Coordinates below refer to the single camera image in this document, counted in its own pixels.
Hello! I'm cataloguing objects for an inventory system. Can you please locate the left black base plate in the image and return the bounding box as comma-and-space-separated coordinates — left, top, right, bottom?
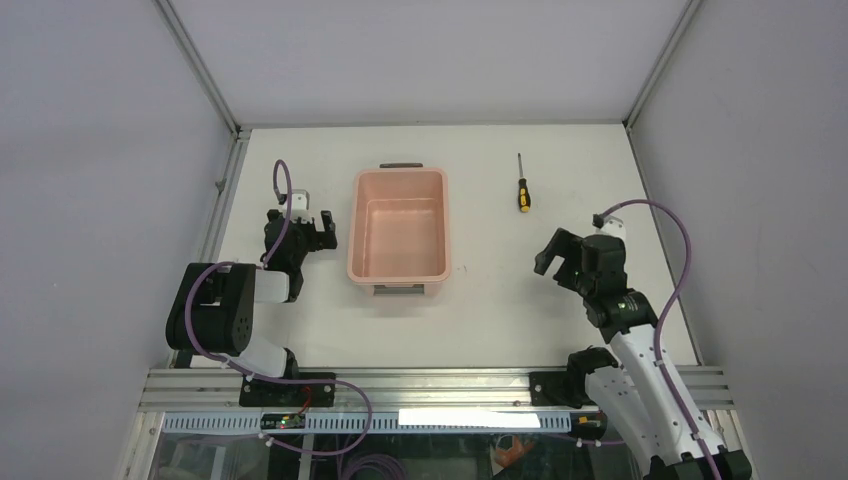
238, 371, 336, 409

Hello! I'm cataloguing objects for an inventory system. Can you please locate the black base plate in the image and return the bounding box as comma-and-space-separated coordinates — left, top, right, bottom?
238, 371, 336, 409
528, 370, 592, 409

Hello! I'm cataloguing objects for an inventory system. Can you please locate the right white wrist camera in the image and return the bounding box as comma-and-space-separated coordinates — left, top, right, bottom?
592, 214, 627, 241

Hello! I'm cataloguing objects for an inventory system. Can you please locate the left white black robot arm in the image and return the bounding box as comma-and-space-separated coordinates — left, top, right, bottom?
165, 209, 338, 381

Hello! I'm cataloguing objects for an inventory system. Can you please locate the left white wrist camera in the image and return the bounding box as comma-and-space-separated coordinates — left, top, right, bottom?
283, 189, 313, 223

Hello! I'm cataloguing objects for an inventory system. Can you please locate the coiled purple cable below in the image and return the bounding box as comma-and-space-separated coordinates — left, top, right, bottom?
337, 454, 409, 480

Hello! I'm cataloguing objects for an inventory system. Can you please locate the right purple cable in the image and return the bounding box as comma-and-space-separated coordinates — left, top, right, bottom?
592, 199, 723, 480

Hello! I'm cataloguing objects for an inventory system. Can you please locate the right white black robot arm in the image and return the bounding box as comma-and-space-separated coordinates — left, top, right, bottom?
529, 228, 753, 479

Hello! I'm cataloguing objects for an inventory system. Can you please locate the orange object under table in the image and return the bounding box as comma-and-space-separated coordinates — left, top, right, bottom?
493, 434, 535, 468

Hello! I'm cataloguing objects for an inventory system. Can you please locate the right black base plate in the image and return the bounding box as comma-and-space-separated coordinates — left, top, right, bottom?
528, 370, 592, 409

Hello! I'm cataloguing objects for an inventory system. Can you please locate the aluminium front rail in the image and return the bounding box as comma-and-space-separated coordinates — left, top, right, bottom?
137, 366, 735, 413

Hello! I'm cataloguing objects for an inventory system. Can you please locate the yellow black handled screwdriver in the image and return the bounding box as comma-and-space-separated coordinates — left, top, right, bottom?
517, 153, 532, 213

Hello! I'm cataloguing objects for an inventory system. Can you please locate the purple cable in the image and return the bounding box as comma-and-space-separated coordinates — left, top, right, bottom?
184, 158, 374, 458
592, 199, 723, 480

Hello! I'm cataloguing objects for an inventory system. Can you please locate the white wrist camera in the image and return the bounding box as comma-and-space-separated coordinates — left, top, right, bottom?
283, 189, 313, 223
592, 214, 627, 241

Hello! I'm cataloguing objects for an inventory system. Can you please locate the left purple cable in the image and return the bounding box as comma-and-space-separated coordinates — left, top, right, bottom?
184, 158, 374, 458

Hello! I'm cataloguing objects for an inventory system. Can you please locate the pink plastic bin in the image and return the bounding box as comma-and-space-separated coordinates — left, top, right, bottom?
347, 163, 452, 296

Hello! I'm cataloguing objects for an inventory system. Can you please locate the white slotted cable duct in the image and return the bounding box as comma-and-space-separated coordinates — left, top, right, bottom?
162, 408, 571, 435

